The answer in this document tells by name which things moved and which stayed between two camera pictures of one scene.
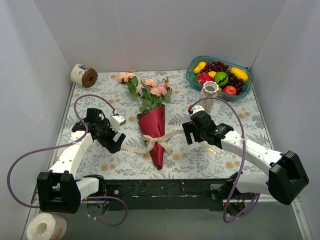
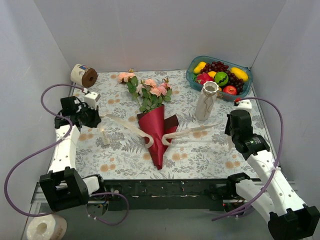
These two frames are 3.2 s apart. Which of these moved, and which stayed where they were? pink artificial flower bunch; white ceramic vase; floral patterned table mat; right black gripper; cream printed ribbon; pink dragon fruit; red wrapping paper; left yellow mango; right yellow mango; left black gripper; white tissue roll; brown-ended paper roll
Moved: right black gripper; left black gripper; red wrapping paper; cream printed ribbon
Stayed: floral patterned table mat; brown-ended paper roll; white ceramic vase; pink artificial flower bunch; white tissue roll; pink dragon fruit; left yellow mango; right yellow mango
